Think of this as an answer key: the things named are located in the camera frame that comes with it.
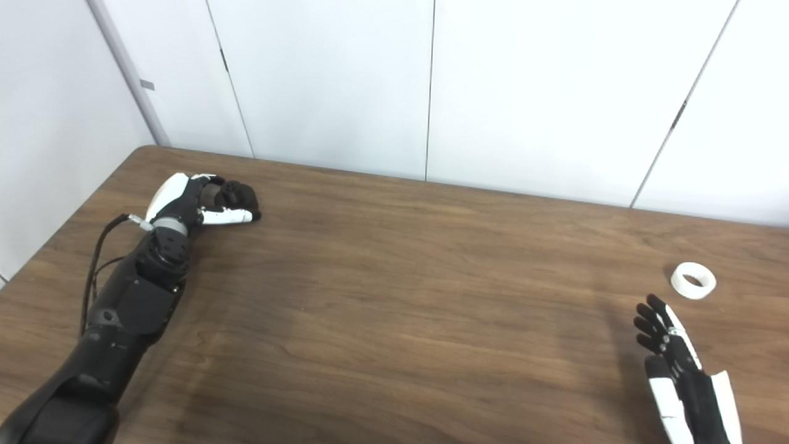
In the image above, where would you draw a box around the white ring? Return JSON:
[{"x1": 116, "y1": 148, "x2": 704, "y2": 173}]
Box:
[{"x1": 671, "y1": 262, "x2": 717, "y2": 300}]

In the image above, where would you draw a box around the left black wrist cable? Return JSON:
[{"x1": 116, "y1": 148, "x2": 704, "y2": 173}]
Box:
[{"x1": 80, "y1": 213, "x2": 155, "y2": 337}]

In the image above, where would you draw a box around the round black part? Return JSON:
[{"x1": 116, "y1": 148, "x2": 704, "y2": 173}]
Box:
[{"x1": 216, "y1": 180, "x2": 260, "y2": 213}]

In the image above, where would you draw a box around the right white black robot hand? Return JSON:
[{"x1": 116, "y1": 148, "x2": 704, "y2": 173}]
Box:
[{"x1": 634, "y1": 294, "x2": 743, "y2": 444}]

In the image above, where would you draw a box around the grey wall corner post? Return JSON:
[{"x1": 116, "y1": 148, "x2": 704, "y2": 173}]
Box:
[{"x1": 86, "y1": 0, "x2": 171, "y2": 147}]

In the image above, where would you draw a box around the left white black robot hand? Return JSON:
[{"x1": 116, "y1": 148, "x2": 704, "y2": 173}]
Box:
[{"x1": 145, "y1": 173, "x2": 262, "y2": 230}]

